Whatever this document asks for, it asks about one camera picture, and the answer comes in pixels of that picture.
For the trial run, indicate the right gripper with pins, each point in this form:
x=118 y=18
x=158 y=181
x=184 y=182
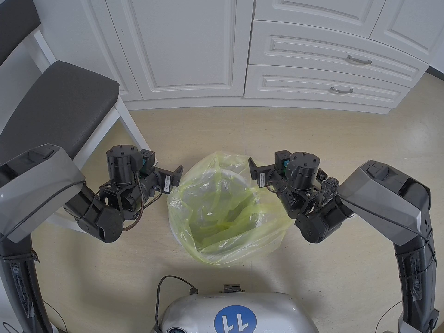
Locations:
x=272 y=177

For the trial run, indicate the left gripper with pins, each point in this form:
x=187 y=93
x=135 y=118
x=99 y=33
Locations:
x=156 y=182

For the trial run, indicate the black plastic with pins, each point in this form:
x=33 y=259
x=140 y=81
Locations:
x=330 y=186

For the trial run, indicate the yellow plastic bag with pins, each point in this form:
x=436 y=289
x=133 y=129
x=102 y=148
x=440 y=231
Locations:
x=222 y=227

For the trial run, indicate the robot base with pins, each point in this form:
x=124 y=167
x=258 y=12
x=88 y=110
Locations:
x=225 y=310

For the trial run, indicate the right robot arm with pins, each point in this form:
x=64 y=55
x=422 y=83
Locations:
x=381 y=199

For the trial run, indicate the white trash bin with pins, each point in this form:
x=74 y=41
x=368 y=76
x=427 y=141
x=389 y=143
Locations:
x=239 y=178

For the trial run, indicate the white chair with grey cushion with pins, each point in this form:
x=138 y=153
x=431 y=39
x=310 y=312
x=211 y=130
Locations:
x=62 y=106

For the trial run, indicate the white wardrobe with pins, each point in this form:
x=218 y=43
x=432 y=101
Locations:
x=194 y=40

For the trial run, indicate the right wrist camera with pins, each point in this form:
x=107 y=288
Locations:
x=281 y=159

